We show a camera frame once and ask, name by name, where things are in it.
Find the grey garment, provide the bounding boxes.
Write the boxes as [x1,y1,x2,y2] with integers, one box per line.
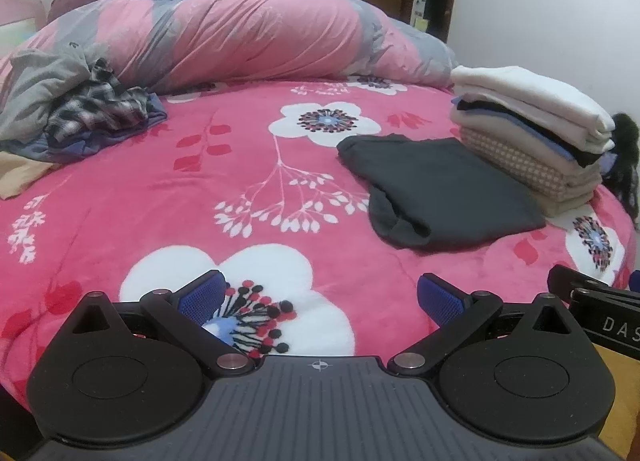
[0,43,108,144]

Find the beige garment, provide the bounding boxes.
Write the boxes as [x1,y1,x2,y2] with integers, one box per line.
[0,151,63,200]

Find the dark grey pants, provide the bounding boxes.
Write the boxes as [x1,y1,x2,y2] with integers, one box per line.
[336,133,547,250]

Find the stack of folded clothes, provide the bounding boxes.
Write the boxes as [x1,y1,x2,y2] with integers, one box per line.
[449,65,617,218]

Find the pink and grey quilt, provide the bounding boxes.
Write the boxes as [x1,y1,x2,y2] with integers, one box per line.
[0,0,458,94]

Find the pile of unfolded clothes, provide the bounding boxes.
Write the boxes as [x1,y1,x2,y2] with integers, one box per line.
[15,93,168,164]

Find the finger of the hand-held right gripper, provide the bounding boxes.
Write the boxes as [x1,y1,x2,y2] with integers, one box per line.
[547,265,614,299]

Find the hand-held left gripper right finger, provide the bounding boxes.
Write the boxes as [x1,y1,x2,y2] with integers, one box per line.
[387,272,573,373]

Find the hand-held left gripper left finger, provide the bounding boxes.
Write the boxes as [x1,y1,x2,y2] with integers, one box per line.
[70,269,256,373]

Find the pink floral blanket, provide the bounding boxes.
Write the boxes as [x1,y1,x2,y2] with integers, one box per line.
[0,73,638,412]

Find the pink and white headboard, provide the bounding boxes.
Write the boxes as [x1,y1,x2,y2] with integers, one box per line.
[0,0,45,59]

